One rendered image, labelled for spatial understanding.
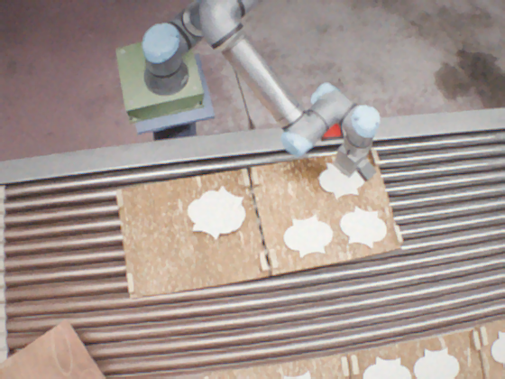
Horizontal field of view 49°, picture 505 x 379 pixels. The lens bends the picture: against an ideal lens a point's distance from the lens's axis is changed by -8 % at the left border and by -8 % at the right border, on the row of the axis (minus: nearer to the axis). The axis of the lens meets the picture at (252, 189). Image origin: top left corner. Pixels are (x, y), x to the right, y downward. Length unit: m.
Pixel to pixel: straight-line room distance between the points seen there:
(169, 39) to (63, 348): 0.96
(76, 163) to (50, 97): 1.33
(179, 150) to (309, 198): 0.44
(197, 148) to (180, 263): 0.39
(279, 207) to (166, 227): 0.34
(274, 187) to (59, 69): 1.82
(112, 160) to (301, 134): 0.69
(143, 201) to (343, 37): 1.90
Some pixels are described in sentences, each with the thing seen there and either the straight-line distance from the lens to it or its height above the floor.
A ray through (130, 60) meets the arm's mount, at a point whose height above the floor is 0.96.
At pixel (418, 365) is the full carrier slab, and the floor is 0.95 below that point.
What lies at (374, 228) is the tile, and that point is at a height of 0.95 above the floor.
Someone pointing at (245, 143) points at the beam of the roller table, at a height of 0.92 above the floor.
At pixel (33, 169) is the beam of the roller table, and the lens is 2.00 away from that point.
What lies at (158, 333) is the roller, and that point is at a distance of 1.74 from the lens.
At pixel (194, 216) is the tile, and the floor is 0.98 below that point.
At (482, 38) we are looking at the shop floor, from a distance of 3.72.
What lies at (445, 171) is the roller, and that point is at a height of 0.92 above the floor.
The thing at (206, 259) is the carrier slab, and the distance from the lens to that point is 1.76.
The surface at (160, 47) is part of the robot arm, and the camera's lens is 1.82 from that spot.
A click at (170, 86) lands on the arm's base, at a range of 1.95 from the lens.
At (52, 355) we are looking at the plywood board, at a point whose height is 1.04.
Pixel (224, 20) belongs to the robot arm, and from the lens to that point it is 1.45.
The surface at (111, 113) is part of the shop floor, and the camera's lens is 3.11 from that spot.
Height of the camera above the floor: 2.62
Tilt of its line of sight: 66 degrees down
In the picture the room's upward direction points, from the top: 6 degrees clockwise
